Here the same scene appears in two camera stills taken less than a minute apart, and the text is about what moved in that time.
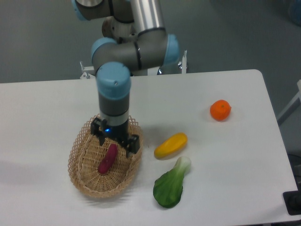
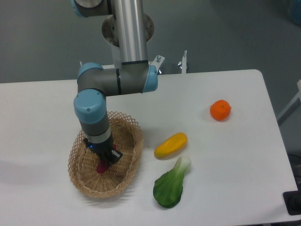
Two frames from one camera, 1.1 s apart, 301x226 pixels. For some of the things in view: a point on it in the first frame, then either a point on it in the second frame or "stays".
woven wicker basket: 86,154 stays
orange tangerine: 220,109 stays
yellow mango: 173,144 stays
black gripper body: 100,129 to 103,149
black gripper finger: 132,145 to 115,156
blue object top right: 295,11 stays
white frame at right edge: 294,104 stays
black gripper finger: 96,129 to 103,156
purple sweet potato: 108,158 stays
